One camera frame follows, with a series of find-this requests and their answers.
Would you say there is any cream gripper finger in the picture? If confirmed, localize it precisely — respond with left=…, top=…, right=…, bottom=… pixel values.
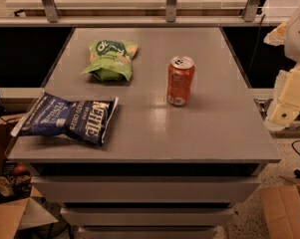
left=264, top=22, right=287, bottom=46
left=265, top=64, right=300, bottom=131

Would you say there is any orange soda can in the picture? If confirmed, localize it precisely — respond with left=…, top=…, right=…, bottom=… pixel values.
left=166, top=56, right=195, bottom=107

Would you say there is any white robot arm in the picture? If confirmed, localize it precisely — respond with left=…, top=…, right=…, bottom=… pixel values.
left=264, top=5, right=300, bottom=131

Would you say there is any cardboard box right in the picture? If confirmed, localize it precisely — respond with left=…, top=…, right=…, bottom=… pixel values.
left=259, top=177, right=300, bottom=239

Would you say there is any cardboard box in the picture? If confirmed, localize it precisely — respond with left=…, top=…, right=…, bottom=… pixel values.
left=259, top=177, right=300, bottom=239
left=0, top=114, right=58, bottom=239

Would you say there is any grey drawer cabinet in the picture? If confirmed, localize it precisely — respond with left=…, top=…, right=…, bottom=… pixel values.
left=10, top=28, right=281, bottom=239

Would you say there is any green snack bag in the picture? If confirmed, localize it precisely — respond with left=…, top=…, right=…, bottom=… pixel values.
left=82, top=40, right=139, bottom=82

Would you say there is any blue Kettle chips bag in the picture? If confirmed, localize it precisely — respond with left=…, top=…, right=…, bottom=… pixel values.
left=11, top=93, right=119, bottom=146

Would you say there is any cardboard box left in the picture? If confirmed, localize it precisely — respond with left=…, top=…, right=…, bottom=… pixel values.
left=0, top=114, right=58, bottom=239

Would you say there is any metal shelf frame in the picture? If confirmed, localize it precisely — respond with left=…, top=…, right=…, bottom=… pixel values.
left=0, top=0, right=300, bottom=27

